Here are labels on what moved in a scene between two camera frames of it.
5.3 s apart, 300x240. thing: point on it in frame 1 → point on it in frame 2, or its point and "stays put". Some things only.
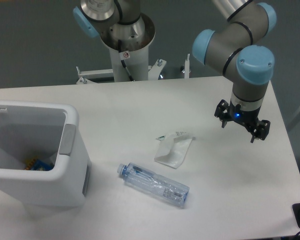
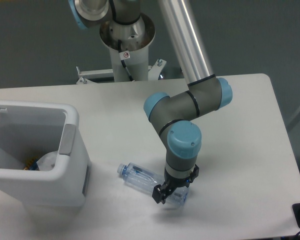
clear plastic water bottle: x=172 y=191 stays put
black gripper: x=249 y=118 → x=160 y=192
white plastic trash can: x=20 y=131 stays put
